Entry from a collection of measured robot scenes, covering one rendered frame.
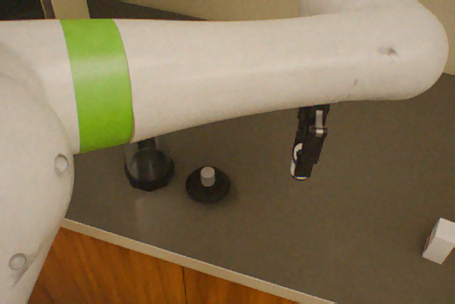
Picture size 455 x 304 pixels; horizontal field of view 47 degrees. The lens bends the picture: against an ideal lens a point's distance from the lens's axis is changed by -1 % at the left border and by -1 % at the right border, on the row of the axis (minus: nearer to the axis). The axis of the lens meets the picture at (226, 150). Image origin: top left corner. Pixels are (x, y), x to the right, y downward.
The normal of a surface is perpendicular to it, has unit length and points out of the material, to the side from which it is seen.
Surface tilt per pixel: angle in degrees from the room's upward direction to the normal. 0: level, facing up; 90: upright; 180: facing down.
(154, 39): 18
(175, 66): 44
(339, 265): 0
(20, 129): 49
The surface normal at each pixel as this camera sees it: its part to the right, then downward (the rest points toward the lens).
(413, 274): 0.02, -0.63
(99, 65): 0.39, -0.16
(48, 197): 0.91, 0.18
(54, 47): 0.29, -0.46
